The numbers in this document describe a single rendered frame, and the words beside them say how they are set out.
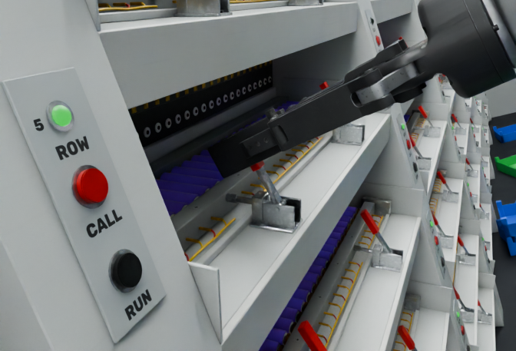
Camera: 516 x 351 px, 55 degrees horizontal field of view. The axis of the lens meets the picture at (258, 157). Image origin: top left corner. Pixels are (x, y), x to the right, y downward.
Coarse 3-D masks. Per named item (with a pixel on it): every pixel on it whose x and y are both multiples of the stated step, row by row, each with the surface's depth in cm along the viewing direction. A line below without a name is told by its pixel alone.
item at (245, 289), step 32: (256, 96) 77; (192, 128) 60; (384, 128) 76; (320, 160) 60; (352, 160) 59; (256, 192) 50; (288, 192) 50; (320, 192) 50; (352, 192) 59; (224, 224) 44; (320, 224) 47; (192, 256) 38; (224, 256) 38; (256, 256) 38; (288, 256) 38; (224, 288) 34; (256, 288) 34; (288, 288) 39; (224, 320) 31; (256, 320) 34
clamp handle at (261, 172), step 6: (252, 168) 42; (258, 168) 42; (258, 174) 42; (264, 174) 42; (264, 180) 42; (270, 180) 43; (264, 186) 42; (270, 186) 42; (270, 192) 42; (276, 192) 43; (276, 198) 42
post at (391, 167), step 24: (360, 0) 80; (360, 24) 79; (312, 48) 83; (336, 48) 81; (360, 48) 80; (288, 72) 86; (312, 72) 84; (336, 72) 83; (384, 168) 84; (408, 168) 84; (432, 264) 86; (456, 336) 88
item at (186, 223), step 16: (304, 144) 65; (272, 160) 54; (288, 160) 56; (240, 176) 48; (256, 176) 51; (208, 192) 44; (224, 192) 44; (240, 192) 47; (192, 208) 41; (208, 208) 42; (224, 208) 44; (176, 224) 38; (192, 224) 39; (208, 224) 42; (192, 240) 38
